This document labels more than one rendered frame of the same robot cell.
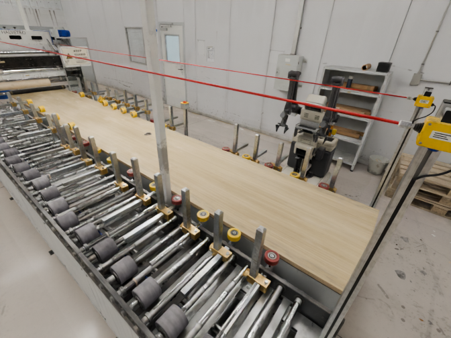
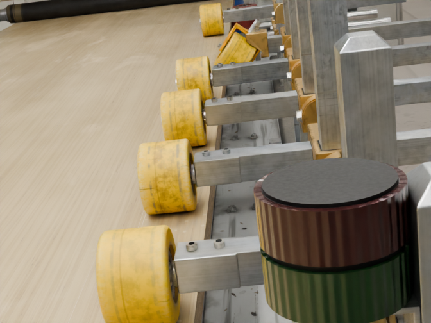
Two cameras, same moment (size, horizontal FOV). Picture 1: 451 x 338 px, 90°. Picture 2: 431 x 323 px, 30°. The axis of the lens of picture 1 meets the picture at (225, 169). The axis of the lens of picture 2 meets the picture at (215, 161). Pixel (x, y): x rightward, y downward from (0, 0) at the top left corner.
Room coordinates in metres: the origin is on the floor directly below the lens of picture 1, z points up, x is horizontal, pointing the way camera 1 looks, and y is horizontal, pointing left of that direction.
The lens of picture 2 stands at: (2.69, 0.72, 1.22)
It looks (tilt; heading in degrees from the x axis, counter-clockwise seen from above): 18 degrees down; 58
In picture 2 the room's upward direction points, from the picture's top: 7 degrees counter-clockwise
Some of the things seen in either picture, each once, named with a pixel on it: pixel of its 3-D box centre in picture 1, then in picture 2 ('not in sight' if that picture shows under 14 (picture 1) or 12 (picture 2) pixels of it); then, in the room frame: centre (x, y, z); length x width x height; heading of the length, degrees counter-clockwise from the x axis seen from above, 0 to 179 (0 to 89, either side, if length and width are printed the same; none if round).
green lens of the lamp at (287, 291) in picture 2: not in sight; (336, 265); (2.89, 0.94, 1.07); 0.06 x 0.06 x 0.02
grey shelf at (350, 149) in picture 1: (341, 118); not in sight; (3.81, -1.93, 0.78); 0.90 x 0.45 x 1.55; 53
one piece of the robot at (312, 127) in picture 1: (307, 130); not in sight; (2.53, -0.93, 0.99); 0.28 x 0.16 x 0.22; 53
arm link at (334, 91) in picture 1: (331, 100); not in sight; (2.27, -1.00, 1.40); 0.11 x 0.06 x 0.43; 54
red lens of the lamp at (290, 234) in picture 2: not in sight; (331, 208); (2.89, 0.94, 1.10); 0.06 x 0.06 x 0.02
